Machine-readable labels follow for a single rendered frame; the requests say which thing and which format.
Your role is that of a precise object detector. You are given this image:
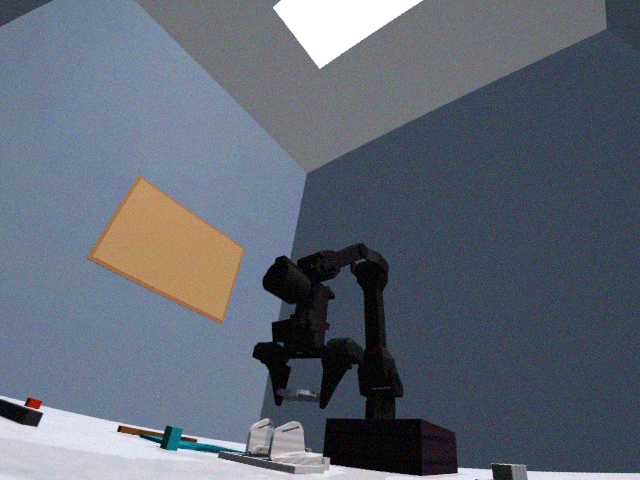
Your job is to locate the brown flat bar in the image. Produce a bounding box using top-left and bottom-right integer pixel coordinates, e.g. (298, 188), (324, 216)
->
(117, 425), (197, 443)

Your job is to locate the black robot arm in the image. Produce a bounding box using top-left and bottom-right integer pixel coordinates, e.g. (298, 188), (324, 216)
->
(262, 243), (404, 419)

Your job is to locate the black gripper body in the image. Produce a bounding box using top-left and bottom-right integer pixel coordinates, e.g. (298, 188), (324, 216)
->
(252, 307), (364, 365)

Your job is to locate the teal block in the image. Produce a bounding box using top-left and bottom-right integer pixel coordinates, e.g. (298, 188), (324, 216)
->
(160, 426), (184, 451)

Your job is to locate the small red block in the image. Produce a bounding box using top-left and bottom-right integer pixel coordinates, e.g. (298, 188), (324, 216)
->
(24, 398), (43, 409)

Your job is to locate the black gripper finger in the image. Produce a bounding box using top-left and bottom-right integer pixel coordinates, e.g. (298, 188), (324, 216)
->
(260, 358), (291, 406)
(320, 357), (352, 409)

